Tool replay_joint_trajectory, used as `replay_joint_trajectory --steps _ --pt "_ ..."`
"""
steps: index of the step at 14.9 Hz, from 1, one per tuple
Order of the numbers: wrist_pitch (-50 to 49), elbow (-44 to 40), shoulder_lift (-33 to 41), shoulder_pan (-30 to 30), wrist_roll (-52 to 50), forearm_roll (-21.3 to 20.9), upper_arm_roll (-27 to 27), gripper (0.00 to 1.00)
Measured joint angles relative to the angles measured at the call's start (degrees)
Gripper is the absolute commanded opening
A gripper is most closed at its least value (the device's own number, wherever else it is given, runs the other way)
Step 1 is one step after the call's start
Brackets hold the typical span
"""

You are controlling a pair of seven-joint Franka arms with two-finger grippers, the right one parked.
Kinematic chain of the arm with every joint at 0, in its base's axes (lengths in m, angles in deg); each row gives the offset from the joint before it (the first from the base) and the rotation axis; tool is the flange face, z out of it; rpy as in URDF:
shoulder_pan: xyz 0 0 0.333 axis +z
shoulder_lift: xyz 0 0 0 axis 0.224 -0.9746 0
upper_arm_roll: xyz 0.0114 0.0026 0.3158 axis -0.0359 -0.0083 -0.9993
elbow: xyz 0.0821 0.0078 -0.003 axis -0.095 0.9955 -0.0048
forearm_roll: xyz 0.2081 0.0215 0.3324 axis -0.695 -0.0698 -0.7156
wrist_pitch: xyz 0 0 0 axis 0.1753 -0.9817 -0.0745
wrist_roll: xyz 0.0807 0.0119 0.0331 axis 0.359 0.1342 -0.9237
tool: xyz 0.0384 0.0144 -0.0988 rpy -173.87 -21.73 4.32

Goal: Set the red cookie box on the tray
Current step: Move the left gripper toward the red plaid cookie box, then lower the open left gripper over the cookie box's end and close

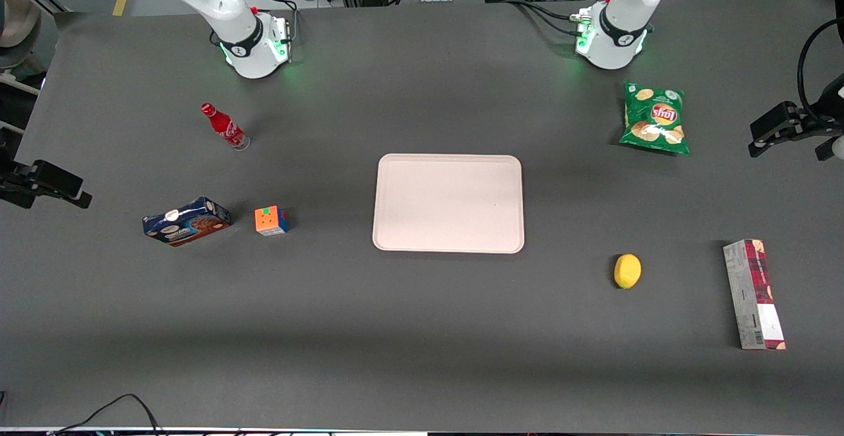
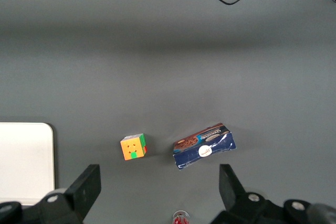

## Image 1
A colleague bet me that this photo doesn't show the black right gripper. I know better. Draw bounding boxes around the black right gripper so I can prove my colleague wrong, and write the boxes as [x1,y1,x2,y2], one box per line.
[0,160,93,210]

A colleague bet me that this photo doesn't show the red plaid cookie box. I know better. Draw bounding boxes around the red plaid cookie box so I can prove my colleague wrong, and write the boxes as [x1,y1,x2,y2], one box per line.
[723,239,787,351]

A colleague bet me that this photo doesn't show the blue cookie box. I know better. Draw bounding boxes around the blue cookie box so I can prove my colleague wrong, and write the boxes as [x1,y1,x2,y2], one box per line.
[142,197,232,247]

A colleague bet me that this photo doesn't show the beige plastic tray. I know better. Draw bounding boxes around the beige plastic tray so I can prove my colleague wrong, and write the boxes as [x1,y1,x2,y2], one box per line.
[372,153,526,254]

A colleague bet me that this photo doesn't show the green chips bag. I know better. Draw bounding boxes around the green chips bag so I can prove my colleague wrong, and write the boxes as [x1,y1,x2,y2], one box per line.
[618,82,690,156]

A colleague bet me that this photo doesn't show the red cola bottle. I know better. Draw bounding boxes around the red cola bottle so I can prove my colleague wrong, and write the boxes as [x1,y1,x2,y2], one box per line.
[200,102,251,152]

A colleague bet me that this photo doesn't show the yellow lemon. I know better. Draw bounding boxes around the yellow lemon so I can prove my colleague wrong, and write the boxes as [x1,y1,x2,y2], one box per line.
[614,254,642,290]

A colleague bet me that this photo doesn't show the colourful puzzle cube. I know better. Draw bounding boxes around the colourful puzzle cube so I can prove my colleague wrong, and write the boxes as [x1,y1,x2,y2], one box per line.
[255,206,289,237]

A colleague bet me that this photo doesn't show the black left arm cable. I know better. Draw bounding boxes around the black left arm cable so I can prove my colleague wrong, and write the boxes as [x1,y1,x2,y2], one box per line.
[797,17,844,123]

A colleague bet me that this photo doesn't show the black cable at table edge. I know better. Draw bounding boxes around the black cable at table edge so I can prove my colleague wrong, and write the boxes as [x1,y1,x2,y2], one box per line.
[47,394,163,436]

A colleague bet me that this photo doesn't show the black cables to left base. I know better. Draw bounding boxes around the black cables to left base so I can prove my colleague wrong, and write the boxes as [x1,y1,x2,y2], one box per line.
[504,0,589,36]

